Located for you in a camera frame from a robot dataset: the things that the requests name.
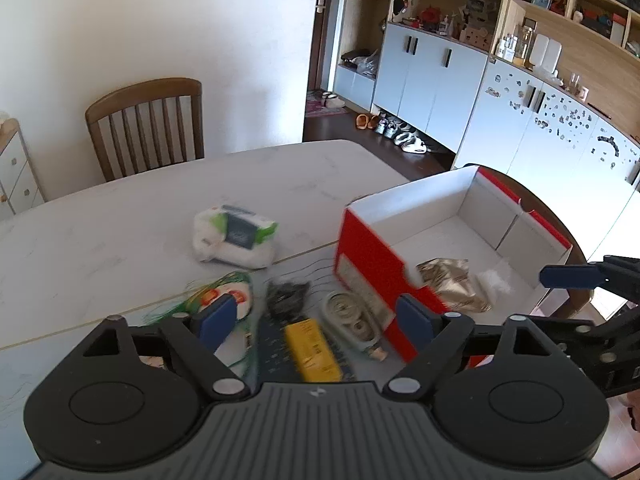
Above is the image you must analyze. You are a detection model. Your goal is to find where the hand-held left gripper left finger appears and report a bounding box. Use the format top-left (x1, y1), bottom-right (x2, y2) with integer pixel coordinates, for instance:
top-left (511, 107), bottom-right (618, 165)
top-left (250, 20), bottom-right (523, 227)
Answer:
top-left (80, 295), bottom-right (251, 402)

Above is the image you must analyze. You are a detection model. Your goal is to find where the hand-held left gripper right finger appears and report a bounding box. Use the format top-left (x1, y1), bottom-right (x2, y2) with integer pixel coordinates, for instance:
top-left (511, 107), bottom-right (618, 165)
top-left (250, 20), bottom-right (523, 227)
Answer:
top-left (384, 294), bottom-right (571, 402)

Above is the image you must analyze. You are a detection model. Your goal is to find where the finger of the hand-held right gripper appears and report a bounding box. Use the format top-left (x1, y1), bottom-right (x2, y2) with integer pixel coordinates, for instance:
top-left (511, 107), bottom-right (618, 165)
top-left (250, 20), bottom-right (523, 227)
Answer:
top-left (539, 255), bottom-right (640, 293)
top-left (525, 315), bottom-right (621, 363)

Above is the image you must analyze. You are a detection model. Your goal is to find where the gold foil packet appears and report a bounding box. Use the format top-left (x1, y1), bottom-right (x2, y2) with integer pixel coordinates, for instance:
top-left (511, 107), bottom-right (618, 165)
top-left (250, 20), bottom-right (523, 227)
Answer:
top-left (415, 258), bottom-right (493, 313)

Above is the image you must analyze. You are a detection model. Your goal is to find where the dark object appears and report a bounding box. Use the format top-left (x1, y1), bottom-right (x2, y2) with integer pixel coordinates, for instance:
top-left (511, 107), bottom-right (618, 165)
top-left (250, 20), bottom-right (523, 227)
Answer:
top-left (265, 280), bottom-right (311, 321)

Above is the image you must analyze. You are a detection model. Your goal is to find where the red cardboard box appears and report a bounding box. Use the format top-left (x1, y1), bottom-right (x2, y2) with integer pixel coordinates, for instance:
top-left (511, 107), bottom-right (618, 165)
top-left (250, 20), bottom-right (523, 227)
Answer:
top-left (334, 165), bottom-right (573, 363)

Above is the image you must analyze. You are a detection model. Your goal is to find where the white tissue packet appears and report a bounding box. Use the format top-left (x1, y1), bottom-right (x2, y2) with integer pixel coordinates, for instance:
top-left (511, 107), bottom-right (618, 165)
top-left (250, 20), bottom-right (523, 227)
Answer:
top-left (192, 205), bottom-right (278, 268)

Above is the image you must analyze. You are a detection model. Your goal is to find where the yellow packet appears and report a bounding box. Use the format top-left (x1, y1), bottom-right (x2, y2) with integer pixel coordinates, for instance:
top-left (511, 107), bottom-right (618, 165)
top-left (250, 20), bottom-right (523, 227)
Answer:
top-left (283, 317), bottom-right (345, 383)

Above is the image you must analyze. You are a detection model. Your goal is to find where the clear plastic wrapper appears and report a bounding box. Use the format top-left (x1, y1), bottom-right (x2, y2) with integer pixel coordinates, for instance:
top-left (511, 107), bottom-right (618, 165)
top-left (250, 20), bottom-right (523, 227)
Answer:
top-left (472, 260), bottom-right (511, 306)

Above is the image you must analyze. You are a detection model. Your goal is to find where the pale blue sideboard with stickers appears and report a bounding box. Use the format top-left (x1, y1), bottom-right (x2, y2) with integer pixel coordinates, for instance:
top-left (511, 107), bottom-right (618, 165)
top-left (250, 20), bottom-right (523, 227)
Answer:
top-left (452, 60), bottom-right (640, 261)

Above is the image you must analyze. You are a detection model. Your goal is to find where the pair of white shoes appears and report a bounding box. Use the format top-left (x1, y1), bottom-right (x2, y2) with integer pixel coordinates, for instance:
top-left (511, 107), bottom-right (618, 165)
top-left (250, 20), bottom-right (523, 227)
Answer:
top-left (395, 132), bottom-right (430, 155)

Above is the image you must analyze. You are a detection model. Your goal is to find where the row of sneakers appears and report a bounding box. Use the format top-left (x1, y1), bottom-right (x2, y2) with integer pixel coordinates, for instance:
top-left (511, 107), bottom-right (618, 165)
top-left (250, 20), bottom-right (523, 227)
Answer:
top-left (375, 115), bottom-right (413, 141)

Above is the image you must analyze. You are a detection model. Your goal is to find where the white canister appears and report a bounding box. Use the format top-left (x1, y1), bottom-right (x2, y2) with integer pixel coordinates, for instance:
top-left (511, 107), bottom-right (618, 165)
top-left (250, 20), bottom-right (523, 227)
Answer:
top-left (529, 34), bottom-right (548, 67)
top-left (544, 39), bottom-right (563, 72)

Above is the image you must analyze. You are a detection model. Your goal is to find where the red patterned rug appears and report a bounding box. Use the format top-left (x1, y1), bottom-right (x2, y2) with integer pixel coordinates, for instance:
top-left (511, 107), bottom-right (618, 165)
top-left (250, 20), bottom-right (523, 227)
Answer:
top-left (305, 99), bottom-right (348, 118)

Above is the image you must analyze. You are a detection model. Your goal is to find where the tall pale blue cabinet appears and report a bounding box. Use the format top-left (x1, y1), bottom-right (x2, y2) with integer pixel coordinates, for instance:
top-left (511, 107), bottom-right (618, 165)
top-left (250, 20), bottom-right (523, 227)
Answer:
top-left (372, 22), bottom-right (488, 153)

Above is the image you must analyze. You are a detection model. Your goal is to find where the glass jar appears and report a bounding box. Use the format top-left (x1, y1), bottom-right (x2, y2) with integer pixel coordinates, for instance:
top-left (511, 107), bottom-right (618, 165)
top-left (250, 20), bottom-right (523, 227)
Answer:
top-left (515, 25), bottom-right (535, 63)

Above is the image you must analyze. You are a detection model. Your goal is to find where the white drawer cabinet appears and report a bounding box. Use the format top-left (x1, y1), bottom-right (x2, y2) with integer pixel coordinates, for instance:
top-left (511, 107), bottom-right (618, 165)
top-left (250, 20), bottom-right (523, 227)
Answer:
top-left (0, 119), bottom-right (45, 221)

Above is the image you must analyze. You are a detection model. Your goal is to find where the pale blue bench cabinet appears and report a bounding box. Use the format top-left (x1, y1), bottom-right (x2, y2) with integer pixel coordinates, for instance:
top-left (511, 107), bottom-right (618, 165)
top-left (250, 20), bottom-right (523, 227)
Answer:
top-left (332, 62), bottom-right (377, 111)

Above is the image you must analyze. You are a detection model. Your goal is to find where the wooden toy box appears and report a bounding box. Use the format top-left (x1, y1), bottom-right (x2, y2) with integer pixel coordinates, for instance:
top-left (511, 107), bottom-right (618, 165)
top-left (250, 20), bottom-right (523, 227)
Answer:
top-left (460, 27), bottom-right (492, 51)

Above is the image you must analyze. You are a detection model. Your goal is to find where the clear plastic bag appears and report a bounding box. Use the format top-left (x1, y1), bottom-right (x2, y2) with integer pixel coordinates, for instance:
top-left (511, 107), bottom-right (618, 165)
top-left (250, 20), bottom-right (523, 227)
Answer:
top-left (356, 50), bottom-right (380, 77)

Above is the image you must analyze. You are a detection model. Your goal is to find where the dark wooden door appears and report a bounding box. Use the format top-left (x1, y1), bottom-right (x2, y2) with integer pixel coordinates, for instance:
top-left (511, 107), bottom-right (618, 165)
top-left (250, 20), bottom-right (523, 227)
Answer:
top-left (306, 0), bottom-right (346, 106)

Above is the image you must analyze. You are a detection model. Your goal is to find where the wooden wall shelf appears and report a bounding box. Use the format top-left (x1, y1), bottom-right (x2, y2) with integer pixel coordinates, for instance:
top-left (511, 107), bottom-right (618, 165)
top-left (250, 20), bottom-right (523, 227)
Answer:
top-left (492, 0), bottom-right (640, 126)

